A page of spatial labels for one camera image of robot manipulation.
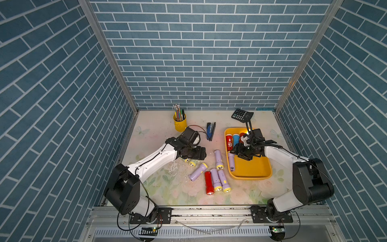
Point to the purple flashlight bottom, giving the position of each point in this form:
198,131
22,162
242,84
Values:
231,162

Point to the yellow pen cup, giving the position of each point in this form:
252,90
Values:
180,126

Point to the blue black stapler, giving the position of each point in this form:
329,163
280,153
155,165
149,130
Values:
210,130

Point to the yellow plastic storage tray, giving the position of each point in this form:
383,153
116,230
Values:
259,168

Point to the black calculator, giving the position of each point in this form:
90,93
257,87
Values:
242,116

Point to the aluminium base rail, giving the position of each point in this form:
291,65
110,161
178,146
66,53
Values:
230,223

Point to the pens in cup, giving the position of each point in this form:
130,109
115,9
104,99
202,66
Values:
179,114

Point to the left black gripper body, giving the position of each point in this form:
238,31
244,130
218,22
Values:
194,153

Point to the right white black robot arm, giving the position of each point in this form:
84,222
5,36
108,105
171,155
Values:
310,183

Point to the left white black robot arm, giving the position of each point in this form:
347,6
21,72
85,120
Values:
123,186

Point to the purple flashlight slanted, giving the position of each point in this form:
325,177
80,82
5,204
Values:
200,170

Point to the green flashlight slanted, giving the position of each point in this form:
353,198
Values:
193,163

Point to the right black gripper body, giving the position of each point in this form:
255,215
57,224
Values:
245,152

